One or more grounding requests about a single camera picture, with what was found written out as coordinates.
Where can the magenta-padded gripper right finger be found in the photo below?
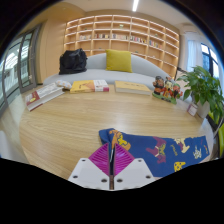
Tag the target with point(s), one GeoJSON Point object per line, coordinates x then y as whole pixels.
{"type": "Point", "coordinates": [135, 173]}

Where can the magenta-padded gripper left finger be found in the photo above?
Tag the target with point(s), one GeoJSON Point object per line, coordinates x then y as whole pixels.
{"type": "Point", "coordinates": [87, 173]}

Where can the blue printed towel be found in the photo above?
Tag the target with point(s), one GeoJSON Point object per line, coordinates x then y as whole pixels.
{"type": "Point", "coordinates": [150, 161]}

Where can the white chair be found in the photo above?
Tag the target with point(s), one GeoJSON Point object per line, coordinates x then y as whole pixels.
{"type": "Point", "coordinates": [8, 146]}

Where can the small white jar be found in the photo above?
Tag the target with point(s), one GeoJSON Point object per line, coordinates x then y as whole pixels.
{"type": "Point", "coordinates": [192, 109]}

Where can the tan flat book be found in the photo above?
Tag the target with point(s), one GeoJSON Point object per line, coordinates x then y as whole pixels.
{"type": "Point", "coordinates": [131, 87]}

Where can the yellow and white book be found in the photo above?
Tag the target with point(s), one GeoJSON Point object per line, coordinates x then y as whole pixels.
{"type": "Point", "coordinates": [87, 86]}

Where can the white and red book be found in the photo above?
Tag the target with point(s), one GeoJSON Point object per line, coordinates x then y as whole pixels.
{"type": "Point", "coordinates": [43, 96]}

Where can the colourful figurine group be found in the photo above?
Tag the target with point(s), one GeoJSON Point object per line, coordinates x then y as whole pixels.
{"type": "Point", "coordinates": [166, 90]}

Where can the small white spotted pouch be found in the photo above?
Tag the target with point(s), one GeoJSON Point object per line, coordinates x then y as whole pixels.
{"type": "Point", "coordinates": [64, 84]}

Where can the grey curved sofa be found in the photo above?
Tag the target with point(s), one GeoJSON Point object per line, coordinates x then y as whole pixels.
{"type": "Point", "coordinates": [96, 75]}

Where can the green potted plant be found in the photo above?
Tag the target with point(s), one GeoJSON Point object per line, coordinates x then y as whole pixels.
{"type": "Point", "coordinates": [203, 88]}

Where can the black bag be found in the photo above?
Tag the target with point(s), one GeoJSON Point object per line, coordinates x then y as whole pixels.
{"type": "Point", "coordinates": [72, 62]}

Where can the yellow cushion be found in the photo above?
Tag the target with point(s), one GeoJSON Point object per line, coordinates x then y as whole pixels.
{"type": "Point", "coordinates": [119, 61]}

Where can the glass door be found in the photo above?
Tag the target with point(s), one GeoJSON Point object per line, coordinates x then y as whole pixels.
{"type": "Point", "coordinates": [16, 66]}

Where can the white curtain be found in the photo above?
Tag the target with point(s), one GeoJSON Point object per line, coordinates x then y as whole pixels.
{"type": "Point", "coordinates": [193, 53]}

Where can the dark framed window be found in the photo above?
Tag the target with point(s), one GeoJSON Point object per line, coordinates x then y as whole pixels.
{"type": "Point", "coordinates": [208, 60]}

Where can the ceiling strip light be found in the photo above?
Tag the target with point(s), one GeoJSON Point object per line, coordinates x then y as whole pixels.
{"type": "Point", "coordinates": [135, 5]}

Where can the wooden wall shelf unit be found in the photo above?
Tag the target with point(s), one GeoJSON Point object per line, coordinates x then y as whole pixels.
{"type": "Point", "coordinates": [123, 33]}

